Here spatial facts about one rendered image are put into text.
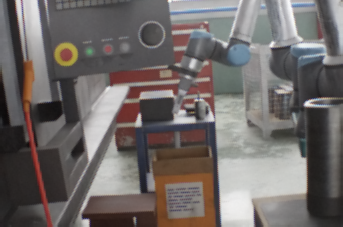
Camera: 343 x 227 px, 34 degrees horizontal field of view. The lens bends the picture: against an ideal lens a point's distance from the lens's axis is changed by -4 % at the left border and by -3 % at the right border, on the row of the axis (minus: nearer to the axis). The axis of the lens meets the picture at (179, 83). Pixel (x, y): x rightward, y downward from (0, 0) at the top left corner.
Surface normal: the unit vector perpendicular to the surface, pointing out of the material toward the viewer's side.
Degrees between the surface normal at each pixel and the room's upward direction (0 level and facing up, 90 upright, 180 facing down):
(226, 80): 90
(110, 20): 90
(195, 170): 90
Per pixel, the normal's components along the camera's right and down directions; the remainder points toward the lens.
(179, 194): -0.01, 0.12
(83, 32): 0.21, 0.10
